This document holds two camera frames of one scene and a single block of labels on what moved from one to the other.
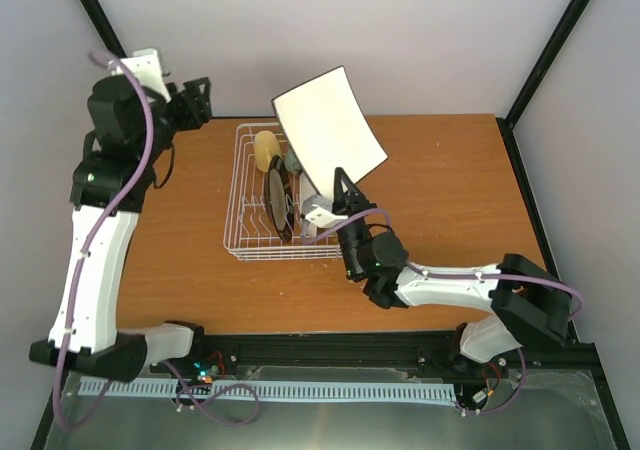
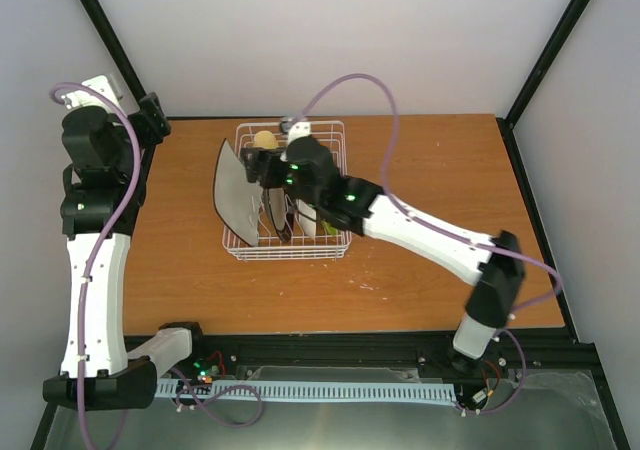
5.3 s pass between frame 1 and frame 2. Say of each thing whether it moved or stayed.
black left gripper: moved
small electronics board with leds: stayed
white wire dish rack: stayed
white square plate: moved
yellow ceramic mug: stayed
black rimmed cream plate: stayed
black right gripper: moved
